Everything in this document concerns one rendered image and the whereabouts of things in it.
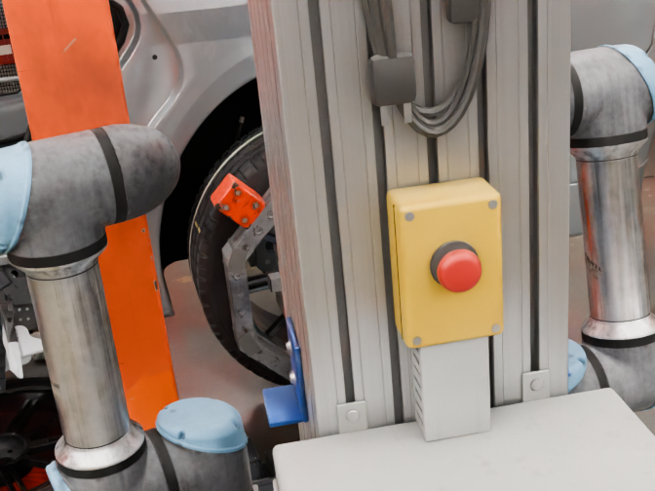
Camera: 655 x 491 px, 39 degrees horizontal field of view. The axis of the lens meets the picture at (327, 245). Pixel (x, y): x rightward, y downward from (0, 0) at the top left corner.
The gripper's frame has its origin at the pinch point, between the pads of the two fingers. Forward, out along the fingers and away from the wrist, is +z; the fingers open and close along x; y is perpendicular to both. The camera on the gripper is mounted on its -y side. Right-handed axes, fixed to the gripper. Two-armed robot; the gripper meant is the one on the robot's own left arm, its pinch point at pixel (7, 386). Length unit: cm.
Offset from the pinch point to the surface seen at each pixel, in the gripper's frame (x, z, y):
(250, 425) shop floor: 141, 8, 103
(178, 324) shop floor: 215, -39, 110
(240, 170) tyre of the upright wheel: 28, -44, 59
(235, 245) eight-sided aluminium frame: 26, -27, 54
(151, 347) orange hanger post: 11.8, -5.2, 28.0
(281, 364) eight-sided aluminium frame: 40, -2, 67
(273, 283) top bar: 10, -15, 54
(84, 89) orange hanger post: -12.0, -45.2, 14.4
